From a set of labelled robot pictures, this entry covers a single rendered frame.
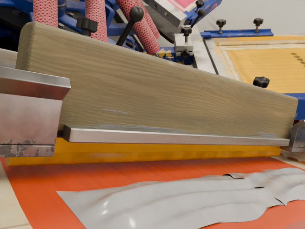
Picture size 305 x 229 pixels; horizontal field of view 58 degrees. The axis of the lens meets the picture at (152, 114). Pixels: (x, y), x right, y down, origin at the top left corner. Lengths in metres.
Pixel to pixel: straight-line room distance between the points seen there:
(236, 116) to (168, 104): 0.12
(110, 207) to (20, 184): 0.06
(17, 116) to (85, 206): 0.07
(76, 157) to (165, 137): 0.08
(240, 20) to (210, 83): 2.59
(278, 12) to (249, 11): 0.28
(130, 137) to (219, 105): 0.13
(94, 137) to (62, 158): 0.03
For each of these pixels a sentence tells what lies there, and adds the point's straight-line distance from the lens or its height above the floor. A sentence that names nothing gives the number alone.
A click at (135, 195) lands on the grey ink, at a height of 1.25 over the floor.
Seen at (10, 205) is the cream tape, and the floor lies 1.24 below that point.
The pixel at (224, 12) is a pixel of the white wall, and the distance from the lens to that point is 3.03.
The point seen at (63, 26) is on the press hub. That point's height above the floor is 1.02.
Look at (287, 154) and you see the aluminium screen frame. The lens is 0.55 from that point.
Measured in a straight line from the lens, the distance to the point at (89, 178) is 0.22.
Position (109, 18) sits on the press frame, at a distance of 1.23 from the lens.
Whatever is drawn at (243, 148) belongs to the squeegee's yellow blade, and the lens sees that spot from 0.40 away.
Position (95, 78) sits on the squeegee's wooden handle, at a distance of 0.21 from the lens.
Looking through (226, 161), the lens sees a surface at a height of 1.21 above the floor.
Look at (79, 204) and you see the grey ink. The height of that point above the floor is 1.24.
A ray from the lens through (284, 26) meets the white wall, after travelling 2.63.
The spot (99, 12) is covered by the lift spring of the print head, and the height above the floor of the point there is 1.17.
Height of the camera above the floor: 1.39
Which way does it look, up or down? 30 degrees down
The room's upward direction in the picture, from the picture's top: 35 degrees clockwise
